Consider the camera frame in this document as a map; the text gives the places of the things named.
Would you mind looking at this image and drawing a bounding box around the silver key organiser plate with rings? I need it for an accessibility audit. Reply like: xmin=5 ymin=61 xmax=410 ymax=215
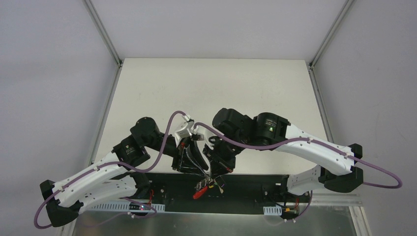
xmin=192 ymin=177 xmax=226 ymax=200

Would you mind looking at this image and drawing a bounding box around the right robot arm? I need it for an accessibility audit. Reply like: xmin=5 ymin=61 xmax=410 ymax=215
xmin=194 ymin=108 xmax=364 ymax=202

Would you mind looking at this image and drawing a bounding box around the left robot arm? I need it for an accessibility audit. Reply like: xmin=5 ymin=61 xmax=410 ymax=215
xmin=40 ymin=114 xmax=213 ymax=227

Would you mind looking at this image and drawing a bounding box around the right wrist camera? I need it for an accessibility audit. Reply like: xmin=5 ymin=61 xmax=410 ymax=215
xmin=191 ymin=125 xmax=207 ymax=141

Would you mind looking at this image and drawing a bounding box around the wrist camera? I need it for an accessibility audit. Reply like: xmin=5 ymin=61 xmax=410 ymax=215
xmin=191 ymin=125 xmax=207 ymax=141
xmin=173 ymin=120 xmax=194 ymax=147

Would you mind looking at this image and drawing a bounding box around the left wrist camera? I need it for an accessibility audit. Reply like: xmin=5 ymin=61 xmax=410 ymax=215
xmin=173 ymin=120 xmax=194 ymax=147

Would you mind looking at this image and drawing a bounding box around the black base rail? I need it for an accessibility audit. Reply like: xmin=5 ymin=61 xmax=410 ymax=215
xmin=134 ymin=173 xmax=310 ymax=215

